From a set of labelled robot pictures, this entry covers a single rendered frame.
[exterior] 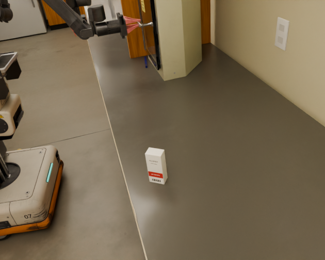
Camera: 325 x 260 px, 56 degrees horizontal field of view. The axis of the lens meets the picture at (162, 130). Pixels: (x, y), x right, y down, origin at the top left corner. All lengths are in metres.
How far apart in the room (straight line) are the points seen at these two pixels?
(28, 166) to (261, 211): 1.74
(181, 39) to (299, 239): 0.96
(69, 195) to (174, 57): 1.35
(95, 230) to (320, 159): 1.46
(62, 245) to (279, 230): 1.52
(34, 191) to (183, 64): 1.20
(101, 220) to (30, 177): 0.54
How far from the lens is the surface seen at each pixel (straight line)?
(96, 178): 2.42
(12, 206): 2.06
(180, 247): 0.77
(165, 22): 1.39
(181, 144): 1.05
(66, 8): 1.43
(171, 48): 1.43
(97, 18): 1.42
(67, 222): 2.20
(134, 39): 1.77
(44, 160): 2.29
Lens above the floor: 1.58
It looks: 35 degrees down
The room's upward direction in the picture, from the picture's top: 7 degrees counter-clockwise
